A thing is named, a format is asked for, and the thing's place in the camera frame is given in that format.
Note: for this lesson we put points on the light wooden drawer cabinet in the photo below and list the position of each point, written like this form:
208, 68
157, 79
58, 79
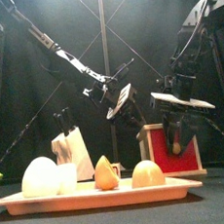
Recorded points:
146, 143

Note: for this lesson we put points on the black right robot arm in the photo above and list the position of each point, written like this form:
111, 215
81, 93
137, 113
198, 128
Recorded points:
193, 27

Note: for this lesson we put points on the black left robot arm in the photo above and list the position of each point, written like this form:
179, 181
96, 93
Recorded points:
45, 41

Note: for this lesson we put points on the small wooden toy block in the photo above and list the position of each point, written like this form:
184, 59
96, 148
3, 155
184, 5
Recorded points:
118, 168

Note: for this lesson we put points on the brown toy egg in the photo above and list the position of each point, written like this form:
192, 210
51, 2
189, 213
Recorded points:
147, 175

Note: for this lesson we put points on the orange toy fruit wedge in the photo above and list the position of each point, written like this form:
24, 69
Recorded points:
105, 175

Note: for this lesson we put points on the light wooden knife block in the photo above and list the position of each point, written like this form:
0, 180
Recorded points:
76, 153

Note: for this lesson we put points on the small white cup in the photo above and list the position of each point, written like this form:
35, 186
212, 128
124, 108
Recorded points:
68, 179

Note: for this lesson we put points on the pale rectangular plastic tray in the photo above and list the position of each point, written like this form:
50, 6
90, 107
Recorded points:
93, 197

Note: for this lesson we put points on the large white toy egg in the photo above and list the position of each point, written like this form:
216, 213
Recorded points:
40, 177

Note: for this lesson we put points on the vertical metal frame pole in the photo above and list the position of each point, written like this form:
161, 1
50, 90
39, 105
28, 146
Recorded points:
103, 36

